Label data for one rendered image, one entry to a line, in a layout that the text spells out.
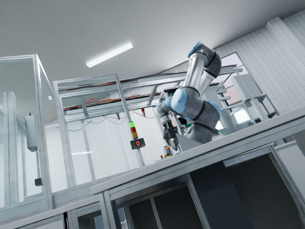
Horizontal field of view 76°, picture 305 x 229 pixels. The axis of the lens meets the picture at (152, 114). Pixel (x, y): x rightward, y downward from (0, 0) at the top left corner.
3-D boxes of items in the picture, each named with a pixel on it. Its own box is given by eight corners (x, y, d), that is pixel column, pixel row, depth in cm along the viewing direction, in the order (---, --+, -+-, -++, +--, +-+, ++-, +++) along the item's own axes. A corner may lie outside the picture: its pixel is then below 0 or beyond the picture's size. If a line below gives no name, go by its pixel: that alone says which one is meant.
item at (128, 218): (292, 213, 271) (260, 154, 305) (143, 286, 202) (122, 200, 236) (273, 213, 304) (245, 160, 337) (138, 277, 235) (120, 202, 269)
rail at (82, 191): (204, 163, 139) (198, 148, 143) (72, 205, 111) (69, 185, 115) (201, 165, 143) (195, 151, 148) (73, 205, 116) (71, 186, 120)
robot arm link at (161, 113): (158, 102, 142) (153, 107, 149) (163, 115, 138) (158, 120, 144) (167, 101, 146) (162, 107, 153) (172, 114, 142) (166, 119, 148)
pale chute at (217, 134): (226, 140, 160) (226, 135, 158) (212, 145, 157) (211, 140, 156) (209, 127, 185) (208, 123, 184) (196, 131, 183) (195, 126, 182)
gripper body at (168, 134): (169, 136, 131) (163, 121, 136) (166, 141, 139) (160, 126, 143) (179, 134, 134) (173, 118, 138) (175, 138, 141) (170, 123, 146)
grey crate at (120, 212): (125, 220, 289) (121, 204, 298) (81, 236, 270) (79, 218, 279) (124, 220, 326) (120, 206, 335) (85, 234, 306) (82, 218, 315)
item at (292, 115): (331, 105, 64) (325, 97, 65) (91, 195, 75) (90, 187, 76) (269, 143, 128) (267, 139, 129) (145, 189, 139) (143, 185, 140)
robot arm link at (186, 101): (203, 115, 94) (217, 47, 124) (177, 100, 92) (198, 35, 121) (189, 124, 104) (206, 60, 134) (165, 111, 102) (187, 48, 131)
